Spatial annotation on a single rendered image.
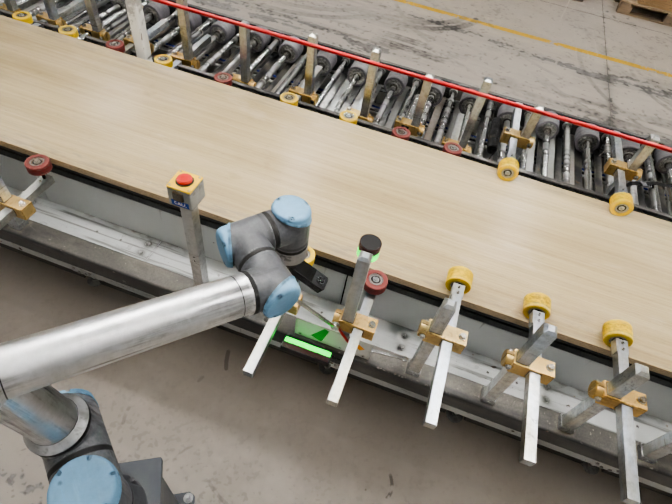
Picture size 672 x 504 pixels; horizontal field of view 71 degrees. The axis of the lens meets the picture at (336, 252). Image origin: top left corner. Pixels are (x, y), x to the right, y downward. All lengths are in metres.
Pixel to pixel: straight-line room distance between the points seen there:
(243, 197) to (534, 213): 1.10
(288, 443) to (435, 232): 1.11
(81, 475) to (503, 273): 1.34
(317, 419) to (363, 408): 0.22
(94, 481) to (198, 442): 0.94
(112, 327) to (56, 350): 0.08
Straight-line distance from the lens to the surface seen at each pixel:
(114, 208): 2.00
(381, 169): 1.89
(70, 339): 0.86
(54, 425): 1.29
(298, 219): 1.03
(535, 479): 2.45
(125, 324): 0.86
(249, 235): 1.01
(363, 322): 1.46
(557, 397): 1.88
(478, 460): 2.36
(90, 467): 1.34
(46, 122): 2.16
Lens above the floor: 2.10
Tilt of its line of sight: 50 degrees down
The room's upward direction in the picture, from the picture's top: 11 degrees clockwise
